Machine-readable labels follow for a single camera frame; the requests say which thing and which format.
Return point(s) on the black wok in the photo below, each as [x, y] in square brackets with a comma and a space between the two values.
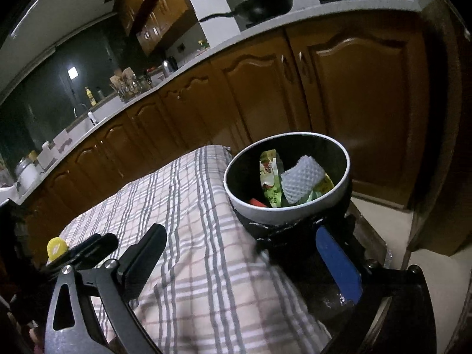
[265, 5]

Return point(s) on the red wrapper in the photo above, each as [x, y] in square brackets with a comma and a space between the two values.
[258, 202]

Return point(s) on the yellow oil bottle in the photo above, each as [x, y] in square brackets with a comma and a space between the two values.
[90, 96]

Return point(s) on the sink faucet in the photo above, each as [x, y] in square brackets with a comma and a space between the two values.
[79, 108]

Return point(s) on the brown wooden lower cabinets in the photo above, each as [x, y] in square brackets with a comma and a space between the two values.
[350, 99]

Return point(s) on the green drink carton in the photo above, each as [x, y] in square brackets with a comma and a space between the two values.
[271, 180]

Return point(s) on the dark kitchen window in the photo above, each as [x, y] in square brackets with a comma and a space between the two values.
[37, 92]

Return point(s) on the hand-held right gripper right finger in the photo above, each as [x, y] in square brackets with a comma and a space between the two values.
[339, 261]

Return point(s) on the utensil rack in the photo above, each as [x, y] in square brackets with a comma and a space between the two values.
[131, 84]

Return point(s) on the white round bin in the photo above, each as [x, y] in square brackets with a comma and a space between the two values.
[236, 195]

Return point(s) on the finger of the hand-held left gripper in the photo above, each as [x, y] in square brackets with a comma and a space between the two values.
[92, 247]

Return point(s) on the white soap dispenser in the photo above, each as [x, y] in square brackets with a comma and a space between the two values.
[92, 118]

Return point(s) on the white canister with metal lid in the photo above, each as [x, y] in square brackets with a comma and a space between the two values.
[27, 173]

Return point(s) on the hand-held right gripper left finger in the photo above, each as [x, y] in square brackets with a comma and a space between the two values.
[147, 254]

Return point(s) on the white storage box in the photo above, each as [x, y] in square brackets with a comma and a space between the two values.
[55, 149]

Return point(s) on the brown wooden cabinets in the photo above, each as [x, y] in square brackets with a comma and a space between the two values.
[350, 99]
[158, 3]

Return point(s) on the brown wooden upper cabinets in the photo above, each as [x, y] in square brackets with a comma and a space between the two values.
[158, 3]

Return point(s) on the grey kitchen countertop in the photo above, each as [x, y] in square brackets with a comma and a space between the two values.
[258, 37]

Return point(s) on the white foam fruit net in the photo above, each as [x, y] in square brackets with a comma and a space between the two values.
[300, 177]

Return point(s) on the plaid tablecloth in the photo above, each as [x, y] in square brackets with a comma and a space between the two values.
[206, 247]

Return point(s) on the steel kettle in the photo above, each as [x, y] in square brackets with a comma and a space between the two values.
[169, 67]

